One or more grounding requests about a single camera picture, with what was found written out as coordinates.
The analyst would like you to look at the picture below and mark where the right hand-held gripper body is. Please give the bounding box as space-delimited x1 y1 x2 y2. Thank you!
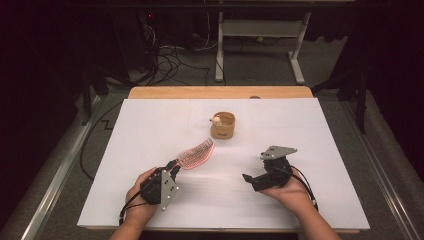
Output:
251 145 299 192

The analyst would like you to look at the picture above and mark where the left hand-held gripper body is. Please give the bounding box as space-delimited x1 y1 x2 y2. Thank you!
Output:
139 167 180 212

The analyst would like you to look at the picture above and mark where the pink hairbrush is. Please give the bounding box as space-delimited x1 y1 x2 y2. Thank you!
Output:
173 137 216 171

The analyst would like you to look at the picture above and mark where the round wooden cup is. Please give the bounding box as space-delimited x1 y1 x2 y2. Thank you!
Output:
209 111 237 140

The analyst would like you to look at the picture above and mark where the person's left hand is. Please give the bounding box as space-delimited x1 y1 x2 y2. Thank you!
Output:
123 167 161 225

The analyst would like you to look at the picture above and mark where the person's right hand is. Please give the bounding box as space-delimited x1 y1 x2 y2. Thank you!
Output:
259 166 318 218

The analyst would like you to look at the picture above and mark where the white table cover board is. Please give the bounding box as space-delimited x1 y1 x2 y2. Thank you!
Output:
77 97 371 231

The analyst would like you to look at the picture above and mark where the black floor stand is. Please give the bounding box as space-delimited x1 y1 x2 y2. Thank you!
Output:
79 64 131 127
311 63 369 135

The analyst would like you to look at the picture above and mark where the dark computer tower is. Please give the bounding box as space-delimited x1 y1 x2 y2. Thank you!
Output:
111 9 158 73

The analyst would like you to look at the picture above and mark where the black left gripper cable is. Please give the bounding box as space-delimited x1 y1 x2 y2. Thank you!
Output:
118 190 149 226

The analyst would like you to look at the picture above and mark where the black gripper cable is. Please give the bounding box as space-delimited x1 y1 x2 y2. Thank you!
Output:
281 165 319 212
118 190 149 226

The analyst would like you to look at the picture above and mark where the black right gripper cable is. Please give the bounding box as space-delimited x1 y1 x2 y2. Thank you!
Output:
281 165 319 212

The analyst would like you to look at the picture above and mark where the long black floor cable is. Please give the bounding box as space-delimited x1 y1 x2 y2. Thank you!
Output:
79 101 124 182

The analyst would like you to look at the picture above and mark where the tangle of floor cables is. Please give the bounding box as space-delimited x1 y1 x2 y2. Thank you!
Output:
139 43 211 87

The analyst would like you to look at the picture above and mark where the aluminium floor rail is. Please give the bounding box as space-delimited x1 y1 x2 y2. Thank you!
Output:
19 94 101 240
338 99 424 240

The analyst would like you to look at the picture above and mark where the white metal stand frame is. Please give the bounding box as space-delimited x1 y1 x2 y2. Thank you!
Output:
214 11 306 85

